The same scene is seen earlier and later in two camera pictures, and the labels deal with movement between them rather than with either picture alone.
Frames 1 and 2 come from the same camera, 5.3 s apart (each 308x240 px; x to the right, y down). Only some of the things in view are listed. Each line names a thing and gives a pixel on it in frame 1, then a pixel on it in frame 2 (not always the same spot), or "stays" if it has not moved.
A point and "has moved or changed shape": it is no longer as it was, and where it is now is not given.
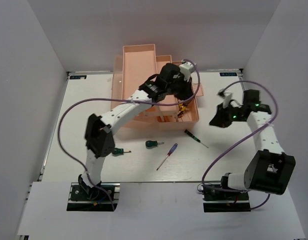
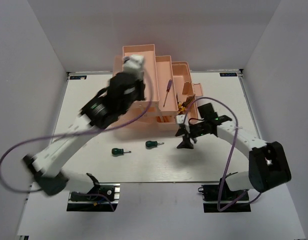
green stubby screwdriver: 119,151 stays
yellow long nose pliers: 182,108 stays
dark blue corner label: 77,77 stays
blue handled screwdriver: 171,151 has moved or changed shape
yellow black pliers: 166,118 -> 186,102
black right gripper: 220,119 -> 186,143
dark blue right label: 228,74 stays
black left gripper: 188,92 -> 141,85
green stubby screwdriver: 149,143 stays
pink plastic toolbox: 139,64 stays
